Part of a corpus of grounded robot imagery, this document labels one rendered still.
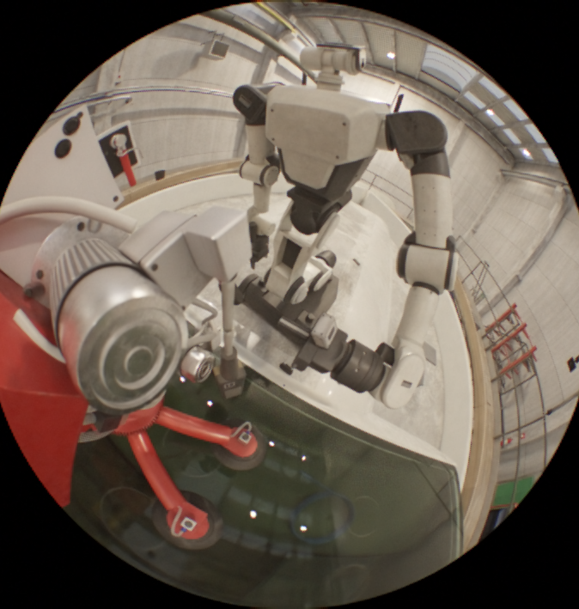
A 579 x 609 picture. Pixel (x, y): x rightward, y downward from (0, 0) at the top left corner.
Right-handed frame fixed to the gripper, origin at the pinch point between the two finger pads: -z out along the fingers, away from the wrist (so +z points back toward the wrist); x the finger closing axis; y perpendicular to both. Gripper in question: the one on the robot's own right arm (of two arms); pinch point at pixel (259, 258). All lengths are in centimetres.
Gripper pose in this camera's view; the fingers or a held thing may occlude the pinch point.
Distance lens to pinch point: 100.4
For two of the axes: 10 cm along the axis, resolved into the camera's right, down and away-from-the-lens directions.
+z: 1.4, -4.9, -8.6
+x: -5.6, 6.8, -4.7
